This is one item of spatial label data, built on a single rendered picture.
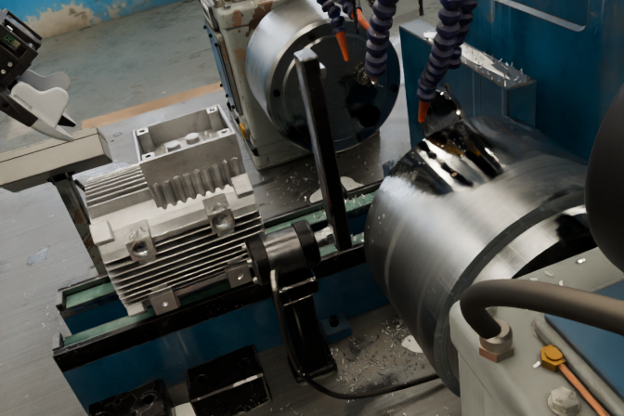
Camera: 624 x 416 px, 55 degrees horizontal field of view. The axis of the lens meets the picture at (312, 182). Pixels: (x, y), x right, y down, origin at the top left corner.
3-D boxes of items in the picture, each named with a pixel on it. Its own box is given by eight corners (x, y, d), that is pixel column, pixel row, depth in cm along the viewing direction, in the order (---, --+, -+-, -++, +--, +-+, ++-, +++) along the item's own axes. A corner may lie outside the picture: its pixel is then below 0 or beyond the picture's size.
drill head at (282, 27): (346, 76, 139) (329, -33, 126) (417, 140, 109) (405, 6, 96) (244, 107, 135) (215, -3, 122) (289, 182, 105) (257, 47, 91)
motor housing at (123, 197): (249, 218, 97) (219, 114, 87) (282, 290, 81) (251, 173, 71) (127, 260, 93) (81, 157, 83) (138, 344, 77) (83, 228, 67)
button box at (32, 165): (114, 162, 103) (105, 134, 104) (105, 154, 96) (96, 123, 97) (13, 193, 100) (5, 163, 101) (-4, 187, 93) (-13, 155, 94)
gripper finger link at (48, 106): (96, 121, 72) (31, 66, 69) (63, 154, 73) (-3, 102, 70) (98, 113, 75) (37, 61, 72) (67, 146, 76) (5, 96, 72)
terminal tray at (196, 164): (231, 148, 85) (218, 102, 81) (250, 182, 76) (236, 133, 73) (149, 175, 83) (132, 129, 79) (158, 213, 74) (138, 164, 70)
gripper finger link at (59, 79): (98, 101, 79) (37, 58, 73) (69, 133, 80) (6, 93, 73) (95, 91, 81) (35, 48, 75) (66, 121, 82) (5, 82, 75)
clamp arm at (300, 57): (349, 234, 77) (315, 45, 63) (357, 247, 74) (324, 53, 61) (324, 242, 76) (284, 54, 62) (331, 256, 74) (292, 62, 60)
